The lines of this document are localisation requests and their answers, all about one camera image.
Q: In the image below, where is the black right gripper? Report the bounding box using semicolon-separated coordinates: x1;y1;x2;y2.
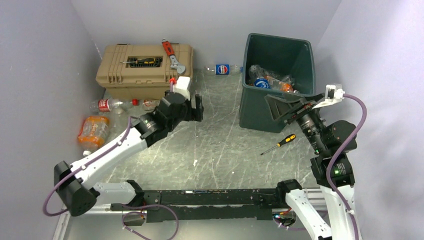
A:
264;91;328;153

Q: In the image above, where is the clear bottle orange label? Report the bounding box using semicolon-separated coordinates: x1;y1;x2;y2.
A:
265;76;295;93

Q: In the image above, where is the dark green plastic bin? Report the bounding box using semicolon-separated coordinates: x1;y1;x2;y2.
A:
238;33;316;133

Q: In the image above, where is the blue Pocari bottle white cap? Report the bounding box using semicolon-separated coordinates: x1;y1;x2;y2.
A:
253;77;271;89

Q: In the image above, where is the tall clear bottle white cap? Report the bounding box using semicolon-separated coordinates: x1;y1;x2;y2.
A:
247;64;295;84

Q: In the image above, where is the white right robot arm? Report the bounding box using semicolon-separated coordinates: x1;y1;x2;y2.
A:
265;90;367;240

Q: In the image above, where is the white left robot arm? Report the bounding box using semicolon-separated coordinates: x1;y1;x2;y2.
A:
53;92;204;217

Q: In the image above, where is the blue cap bottle behind bin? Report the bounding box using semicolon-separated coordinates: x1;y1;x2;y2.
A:
203;64;244;76

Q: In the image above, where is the black yellow screwdriver on table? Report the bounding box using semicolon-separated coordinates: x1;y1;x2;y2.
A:
260;134;297;156

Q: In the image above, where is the small clear bottle red cap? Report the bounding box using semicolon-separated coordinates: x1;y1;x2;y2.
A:
141;99;160;111

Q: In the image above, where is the black yellow screwdriver in toolbox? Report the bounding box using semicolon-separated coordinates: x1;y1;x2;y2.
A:
121;58;155;64

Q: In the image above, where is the tan plastic toolbox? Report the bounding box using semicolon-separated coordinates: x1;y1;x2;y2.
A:
95;44;180;100

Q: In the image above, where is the clear bottle red label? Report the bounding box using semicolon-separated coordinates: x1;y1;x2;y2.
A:
89;98;139;113

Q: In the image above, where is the crushed orange bottle left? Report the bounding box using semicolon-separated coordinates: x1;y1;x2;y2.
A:
77;115;110;157

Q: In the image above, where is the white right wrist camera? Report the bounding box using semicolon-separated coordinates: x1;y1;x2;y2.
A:
313;84;345;109

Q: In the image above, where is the red handled adjustable wrench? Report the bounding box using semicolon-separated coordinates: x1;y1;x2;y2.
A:
161;38;186;75

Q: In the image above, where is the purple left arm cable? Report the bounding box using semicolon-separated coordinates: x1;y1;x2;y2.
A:
42;81;176;218

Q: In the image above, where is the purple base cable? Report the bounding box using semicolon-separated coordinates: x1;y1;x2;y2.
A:
120;204;180;240

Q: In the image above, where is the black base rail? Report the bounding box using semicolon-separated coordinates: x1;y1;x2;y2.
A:
110;188;289;223

